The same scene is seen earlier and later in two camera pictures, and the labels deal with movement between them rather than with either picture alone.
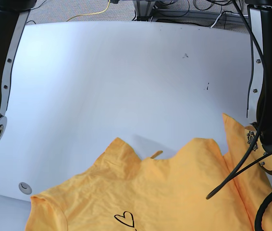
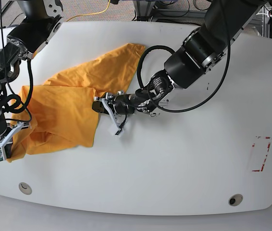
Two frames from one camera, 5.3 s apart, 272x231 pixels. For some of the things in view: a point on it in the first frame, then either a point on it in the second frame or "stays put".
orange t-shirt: x=199 y=188 -> x=62 y=114
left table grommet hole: x=25 y=188 stays put
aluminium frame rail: x=143 y=11 stays put
